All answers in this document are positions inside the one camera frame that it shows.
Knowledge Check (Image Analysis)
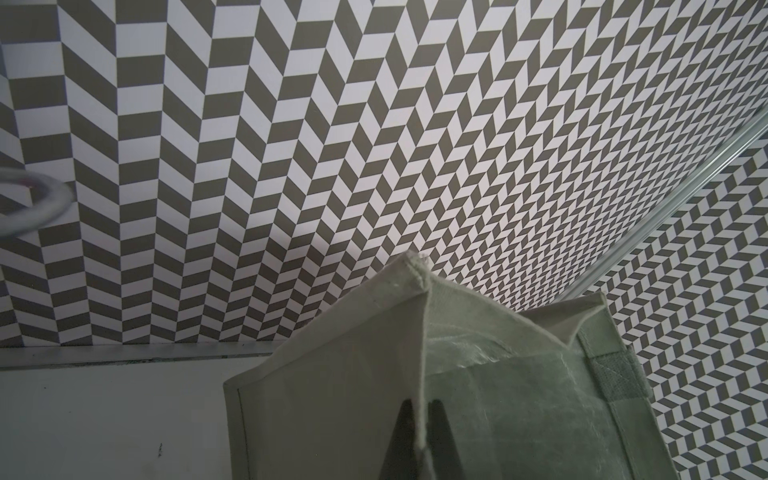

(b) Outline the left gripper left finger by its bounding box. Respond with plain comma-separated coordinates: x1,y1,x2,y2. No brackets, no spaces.
379,400,419,480

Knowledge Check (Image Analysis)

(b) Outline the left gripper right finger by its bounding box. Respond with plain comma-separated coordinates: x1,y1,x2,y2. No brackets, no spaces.
427,400,465,480

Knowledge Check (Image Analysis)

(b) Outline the green canvas bag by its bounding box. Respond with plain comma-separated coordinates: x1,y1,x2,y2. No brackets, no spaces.
224,253,677,479

